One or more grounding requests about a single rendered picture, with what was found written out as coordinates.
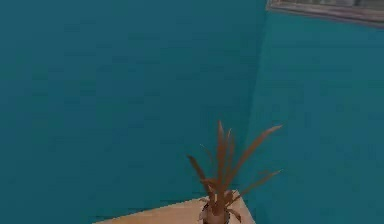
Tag brown potted house plant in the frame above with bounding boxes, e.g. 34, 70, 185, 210
186, 120, 284, 224

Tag grey framed window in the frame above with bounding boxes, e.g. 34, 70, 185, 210
265, 0, 384, 29

